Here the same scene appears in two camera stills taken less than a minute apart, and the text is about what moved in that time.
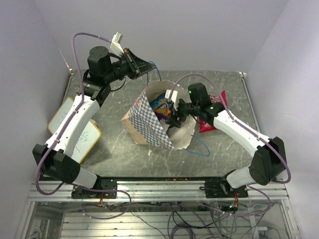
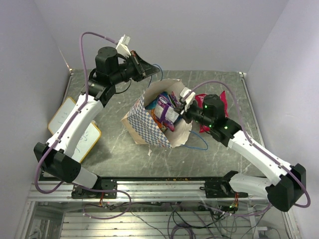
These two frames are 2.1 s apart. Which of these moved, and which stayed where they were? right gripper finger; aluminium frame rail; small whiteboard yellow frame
Moved: right gripper finger
Stayed: aluminium frame rail; small whiteboard yellow frame
